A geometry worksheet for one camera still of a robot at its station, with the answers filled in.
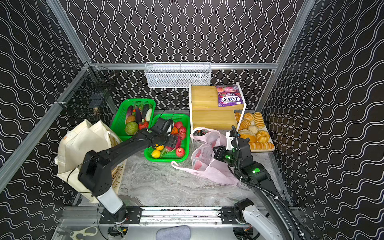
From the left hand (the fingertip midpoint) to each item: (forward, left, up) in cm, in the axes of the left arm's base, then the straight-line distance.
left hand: (176, 140), depth 87 cm
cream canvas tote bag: (-12, +50, +9) cm, 52 cm away
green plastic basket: (+23, +44, -2) cm, 50 cm away
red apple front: (-3, -2, -9) cm, 9 cm away
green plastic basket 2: (+20, 0, -8) cm, 21 cm away
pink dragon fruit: (+1, 0, -7) cm, 7 cm away
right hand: (-11, -21, +9) cm, 25 cm away
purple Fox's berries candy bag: (+14, -29, +22) cm, 39 cm away
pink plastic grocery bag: (-11, -17, -5) cm, 21 cm away
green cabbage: (+12, +32, -4) cm, 34 cm away
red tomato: (+16, +24, -5) cm, 30 cm away
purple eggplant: (+28, +33, -8) cm, 44 cm away
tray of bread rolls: (+21, -51, -10) cm, 56 cm away
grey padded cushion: (-43, -5, -12) cm, 45 cm away
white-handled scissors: (-44, +38, -13) cm, 60 cm away
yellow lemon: (-4, +13, -8) cm, 16 cm away
